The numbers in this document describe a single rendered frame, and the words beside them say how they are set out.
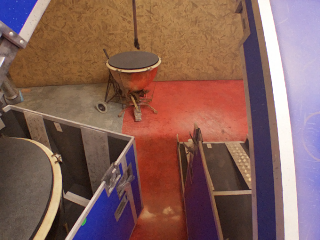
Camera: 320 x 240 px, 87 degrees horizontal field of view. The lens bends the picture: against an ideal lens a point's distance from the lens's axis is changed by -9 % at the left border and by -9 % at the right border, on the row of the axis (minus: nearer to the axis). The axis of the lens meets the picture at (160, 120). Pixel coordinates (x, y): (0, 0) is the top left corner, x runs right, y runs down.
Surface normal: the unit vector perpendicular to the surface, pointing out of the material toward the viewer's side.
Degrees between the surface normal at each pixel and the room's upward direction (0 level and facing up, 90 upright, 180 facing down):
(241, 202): 0
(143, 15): 90
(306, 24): 42
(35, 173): 0
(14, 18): 90
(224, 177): 2
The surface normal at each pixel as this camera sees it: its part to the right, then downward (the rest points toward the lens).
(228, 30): 0.06, 0.61
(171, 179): 0.00, -0.79
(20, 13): 0.95, 0.20
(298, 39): 0.00, -0.18
